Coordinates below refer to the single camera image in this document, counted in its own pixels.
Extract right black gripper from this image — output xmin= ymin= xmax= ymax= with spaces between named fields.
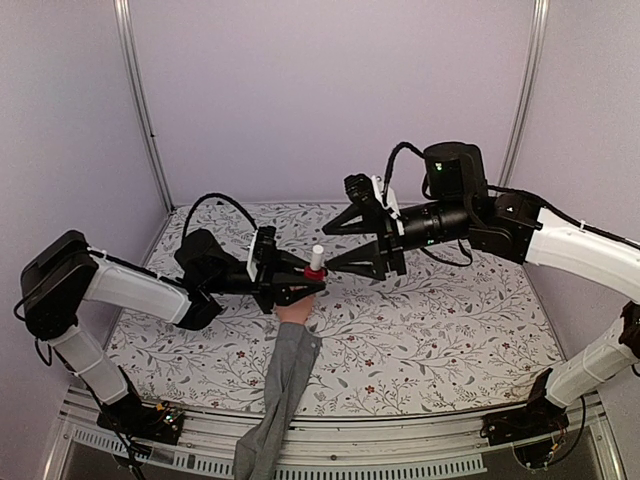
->
xmin=322 ymin=198 xmax=472 ymax=280

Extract white nail polish cap brush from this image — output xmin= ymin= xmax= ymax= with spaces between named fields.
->
xmin=309 ymin=244 xmax=324 ymax=271

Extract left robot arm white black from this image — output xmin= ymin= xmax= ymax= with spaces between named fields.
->
xmin=14 ymin=227 xmax=326 ymax=434

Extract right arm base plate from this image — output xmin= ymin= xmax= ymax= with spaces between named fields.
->
xmin=480 ymin=398 xmax=569 ymax=469

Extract front aluminium rail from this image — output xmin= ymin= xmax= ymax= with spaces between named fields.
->
xmin=40 ymin=387 xmax=627 ymax=479

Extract right aluminium frame post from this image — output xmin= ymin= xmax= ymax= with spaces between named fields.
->
xmin=498 ymin=0 xmax=550 ymax=187

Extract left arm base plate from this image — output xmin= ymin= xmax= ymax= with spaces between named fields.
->
xmin=97 ymin=397 xmax=184 ymax=445

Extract floral patterned table cloth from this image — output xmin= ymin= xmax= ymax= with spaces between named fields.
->
xmin=106 ymin=201 xmax=564 ymax=418

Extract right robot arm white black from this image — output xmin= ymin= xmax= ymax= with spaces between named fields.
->
xmin=322 ymin=142 xmax=639 ymax=436

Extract left aluminium frame post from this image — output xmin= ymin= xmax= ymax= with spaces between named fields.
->
xmin=113 ymin=0 xmax=175 ymax=213

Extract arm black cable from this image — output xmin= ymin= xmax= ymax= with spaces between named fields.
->
xmin=182 ymin=192 xmax=259 ymax=246
xmin=382 ymin=141 xmax=426 ymax=191

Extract red nail polish bottle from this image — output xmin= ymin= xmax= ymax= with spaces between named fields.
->
xmin=304 ymin=265 xmax=326 ymax=282

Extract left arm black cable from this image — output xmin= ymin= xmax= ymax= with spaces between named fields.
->
xmin=182 ymin=192 xmax=259 ymax=246

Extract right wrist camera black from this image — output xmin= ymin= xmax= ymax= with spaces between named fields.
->
xmin=344 ymin=173 xmax=401 ymax=220

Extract aluminium frame post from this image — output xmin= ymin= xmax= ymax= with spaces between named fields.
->
xmin=498 ymin=0 xmax=550 ymax=187
xmin=113 ymin=0 xmax=175 ymax=213

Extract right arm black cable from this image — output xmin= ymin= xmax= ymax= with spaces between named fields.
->
xmin=382 ymin=141 xmax=426 ymax=191

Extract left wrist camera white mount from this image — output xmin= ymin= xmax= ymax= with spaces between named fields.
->
xmin=246 ymin=226 xmax=276 ymax=282

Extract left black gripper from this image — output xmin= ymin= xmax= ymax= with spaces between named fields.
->
xmin=204 ymin=243 xmax=328 ymax=314

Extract person's hand on table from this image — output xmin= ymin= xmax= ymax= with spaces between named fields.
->
xmin=276 ymin=296 xmax=315 ymax=325

